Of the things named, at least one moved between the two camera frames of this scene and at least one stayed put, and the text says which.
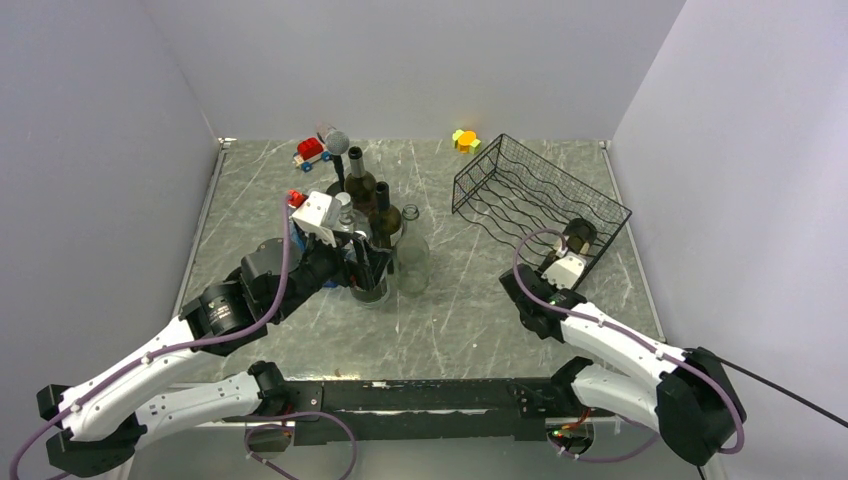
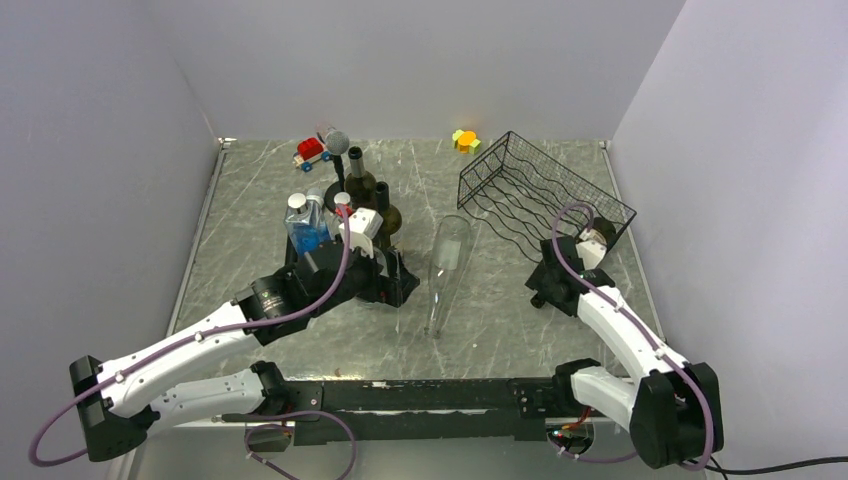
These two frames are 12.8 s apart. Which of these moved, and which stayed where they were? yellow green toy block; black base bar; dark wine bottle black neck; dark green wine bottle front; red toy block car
Moved: dark green wine bottle front
Stayed: black base bar; dark wine bottle black neck; yellow green toy block; red toy block car
